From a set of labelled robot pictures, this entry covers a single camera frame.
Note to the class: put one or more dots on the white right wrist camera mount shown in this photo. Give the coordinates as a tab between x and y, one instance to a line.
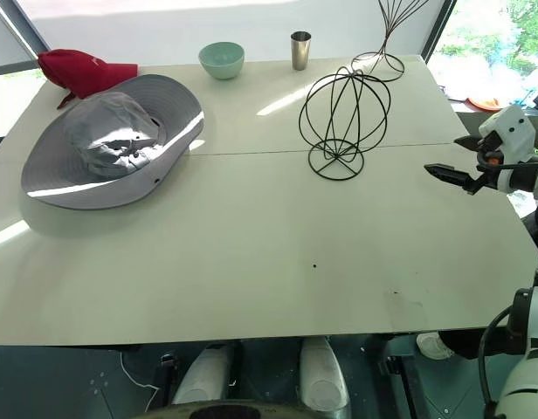
511	131

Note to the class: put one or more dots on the orange plate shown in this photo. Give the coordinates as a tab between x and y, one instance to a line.
484	102

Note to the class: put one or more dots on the white robot foot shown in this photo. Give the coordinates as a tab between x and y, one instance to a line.
321	371
203	375

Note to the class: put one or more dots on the red baseball cap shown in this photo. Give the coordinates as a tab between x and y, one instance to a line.
81	72

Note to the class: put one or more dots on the light green ceramic bowl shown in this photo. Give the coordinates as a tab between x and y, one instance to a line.
221	59

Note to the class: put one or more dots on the white left robot foot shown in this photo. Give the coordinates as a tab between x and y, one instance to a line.
203	375

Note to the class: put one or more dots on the white right robot foot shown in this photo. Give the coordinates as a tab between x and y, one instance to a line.
321	371

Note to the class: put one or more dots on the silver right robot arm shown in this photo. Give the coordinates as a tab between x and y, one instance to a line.
529	375

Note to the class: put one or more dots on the stainless steel cup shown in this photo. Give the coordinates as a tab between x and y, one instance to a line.
300	50

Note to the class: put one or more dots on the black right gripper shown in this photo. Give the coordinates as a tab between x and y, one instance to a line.
487	168

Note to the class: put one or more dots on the dark rounded robot body part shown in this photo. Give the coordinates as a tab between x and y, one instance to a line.
221	412

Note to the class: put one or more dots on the grey wide-brim bucket hat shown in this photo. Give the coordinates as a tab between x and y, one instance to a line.
120	118

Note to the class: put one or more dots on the white sneaker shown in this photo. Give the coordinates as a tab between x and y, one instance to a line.
432	345

